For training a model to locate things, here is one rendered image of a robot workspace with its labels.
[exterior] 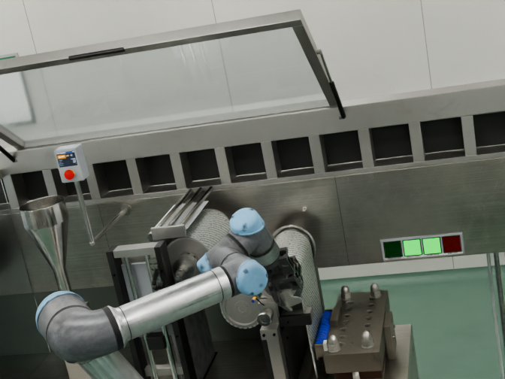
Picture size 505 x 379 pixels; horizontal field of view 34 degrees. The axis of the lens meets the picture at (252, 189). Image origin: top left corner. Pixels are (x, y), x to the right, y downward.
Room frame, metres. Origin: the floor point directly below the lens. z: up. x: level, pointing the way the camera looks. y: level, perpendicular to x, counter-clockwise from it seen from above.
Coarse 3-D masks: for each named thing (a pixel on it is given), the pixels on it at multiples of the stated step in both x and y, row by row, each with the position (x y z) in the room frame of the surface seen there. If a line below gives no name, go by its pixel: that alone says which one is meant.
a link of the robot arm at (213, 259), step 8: (224, 240) 1.86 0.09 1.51; (232, 240) 1.85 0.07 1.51; (216, 248) 1.84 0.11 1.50; (224, 248) 1.83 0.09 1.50; (232, 248) 1.83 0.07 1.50; (240, 248) 1.84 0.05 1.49; (208, 256) 1.83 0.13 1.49; (216, 256) 1.81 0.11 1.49; (224, 256) 1.79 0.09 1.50; (200, 264) 1.82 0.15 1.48; (208, 264) 1.81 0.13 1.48; (216, 264) 1.79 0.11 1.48
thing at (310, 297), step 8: (312, 272) 2.32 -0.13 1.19; (312, 280) 2.30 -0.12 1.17; (304, 288) 2.19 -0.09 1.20; (312, 288) 2.29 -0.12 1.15; (304, 296) 2.17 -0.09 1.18; (312, 296) 2.27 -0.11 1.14; (304, 304) 2.16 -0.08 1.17; (312, 304) 2.25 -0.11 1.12; (320, 304) 2.36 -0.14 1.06; (304, 312) 2.15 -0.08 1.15; (320, 312) 2.34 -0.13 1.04; (320, 320) 2.32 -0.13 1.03; (312, 328) 2.19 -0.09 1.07; (312, 336) 2.18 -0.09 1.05; (312, 344) 2.16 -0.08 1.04
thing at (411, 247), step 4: (412, 240) 2.37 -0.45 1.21; (416, 240) 2.37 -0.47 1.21; (404, 244) 2.38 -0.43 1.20; (408, 244) 2.38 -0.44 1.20; (412, 244) 2.37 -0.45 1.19; (416, 244) 2.37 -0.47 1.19; (404, 248) 2.38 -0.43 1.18; (408, 248) 2.38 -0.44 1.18; (412, 248) 2.37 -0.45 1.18; (416, 248) 2.37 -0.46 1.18; (420, 248) 2.37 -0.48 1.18; (408, 252) 2.38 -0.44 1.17; (412, 252) 2.38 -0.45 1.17; (416, 252) 2.37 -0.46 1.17; (420, 252) 2.37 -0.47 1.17
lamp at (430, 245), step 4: (424, 240) 2.36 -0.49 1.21; (428, 240) 2.36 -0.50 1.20; (432, 240) 2.36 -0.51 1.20; (436, 240) 2.35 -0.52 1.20; (424, 244) 2.36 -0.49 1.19; (428, 244) 2.36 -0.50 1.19; (432, 244) 2.36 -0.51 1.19; (436, 244) 2.35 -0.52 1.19; (424, 248) 2.36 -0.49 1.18; (428, 248) 2.36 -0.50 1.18; (432, 248) 2.36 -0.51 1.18; (436, 248) 2.36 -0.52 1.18; (428, 252) 2.36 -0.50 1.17; (432, 252) 2.36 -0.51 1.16; (436, 252) 2.36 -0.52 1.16; (440, 252) 2.35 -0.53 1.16
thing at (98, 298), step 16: (96, 288) 2.67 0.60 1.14; (112, 288) 2.66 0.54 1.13; (320, 288) 2.49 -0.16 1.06; (96, 304) 2.68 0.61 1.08; (112, 304) 2.66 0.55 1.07; (208, 320) 2.57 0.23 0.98; (224, 320) 2.56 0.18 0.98; (224, 336) 2.56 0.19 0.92; (240, 336) 2.55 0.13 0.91; (256, 336) 2.53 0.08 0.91
